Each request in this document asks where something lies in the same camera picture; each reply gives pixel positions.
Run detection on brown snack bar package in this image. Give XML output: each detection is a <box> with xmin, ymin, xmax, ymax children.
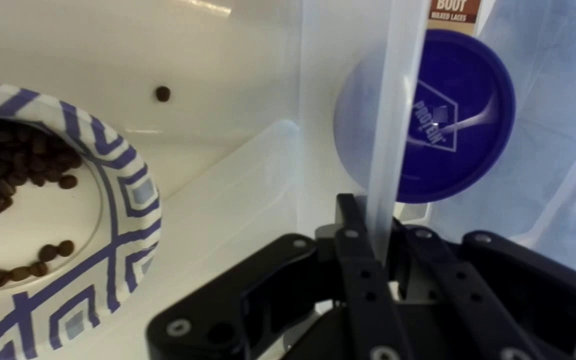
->
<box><xmin>428</xmin><ymin>0</ymin><xmax>481</xmax><ymax>36</ymax></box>

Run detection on blue round protein lid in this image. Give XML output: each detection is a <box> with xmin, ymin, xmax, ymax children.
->
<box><xmin>332</xmin><ymin>29</ymin><xmax>515</xmax><ymax>204</ymax></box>

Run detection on pile of brown cereal balls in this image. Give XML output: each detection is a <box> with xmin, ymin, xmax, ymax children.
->
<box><xmin>0</xmin><ymin>120</ymin><xmax>83</xmax><ymax>287</ymax></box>

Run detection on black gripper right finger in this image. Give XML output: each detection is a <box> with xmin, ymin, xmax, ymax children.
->
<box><xmin>388</xmin><ymin>218</ymin><xmax>407</xmax><ymax>255</ymax></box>

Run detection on blue white patterned paper plate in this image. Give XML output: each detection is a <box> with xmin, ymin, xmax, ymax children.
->
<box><xmin>0</xmin><ymin>84</ymin><xmax>161</xmax><ymax>360</ymax></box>

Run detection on stray brown cereal ball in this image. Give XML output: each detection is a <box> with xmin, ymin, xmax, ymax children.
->
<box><xmin>154</xmin><ymin>85</ymin><xmax>171</xmax><ymax>101</ymax></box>

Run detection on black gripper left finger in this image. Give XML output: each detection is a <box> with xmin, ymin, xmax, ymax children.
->
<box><xmin>334</xmin><ymin>193</ymin><xmax>371</xmax><ymax>264</ymax></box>

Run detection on clear plastic storage box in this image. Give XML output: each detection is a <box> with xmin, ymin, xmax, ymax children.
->
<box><xmin>157</xmin><ymin>0</ymin><xmax>576</xmax><ymax>277</ymax></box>

